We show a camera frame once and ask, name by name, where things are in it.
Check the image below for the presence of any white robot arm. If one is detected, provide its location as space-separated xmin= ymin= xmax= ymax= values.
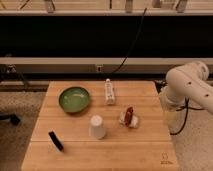
xmin=159 ymin=61 xmax=213 ymax=125

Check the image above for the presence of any black eraser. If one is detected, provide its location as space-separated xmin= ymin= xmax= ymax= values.
xmin=48 ymin=131 xmax=64 ymax=151

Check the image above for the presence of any white tube bottle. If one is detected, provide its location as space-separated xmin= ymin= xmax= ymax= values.
xmin=105 ymin=79 xmax=115 ymax=105

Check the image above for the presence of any green bowl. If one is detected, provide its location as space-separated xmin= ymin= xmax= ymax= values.
xmin=58 ymin=87 xmax=90 ymax=113

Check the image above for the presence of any red and white toy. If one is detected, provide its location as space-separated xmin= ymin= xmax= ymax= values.
xmin=119 ymin=107 xmax=139 ymax=128

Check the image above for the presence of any wooden board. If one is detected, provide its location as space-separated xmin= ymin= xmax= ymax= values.
xmin=21 ymin=81 xmax=179 ymax=171

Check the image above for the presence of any black chair base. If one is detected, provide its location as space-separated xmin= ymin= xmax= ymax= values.
xmin=0 ymin=114 xmax=20 ymax=125

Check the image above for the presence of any black hanging cable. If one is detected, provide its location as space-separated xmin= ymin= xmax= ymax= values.
xmin=108 ymin=7 xmax=148 ymax=76

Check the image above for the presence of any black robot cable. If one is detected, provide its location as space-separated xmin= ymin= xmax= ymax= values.
xmin=169 ymin=98 xmax=205 ymax=136

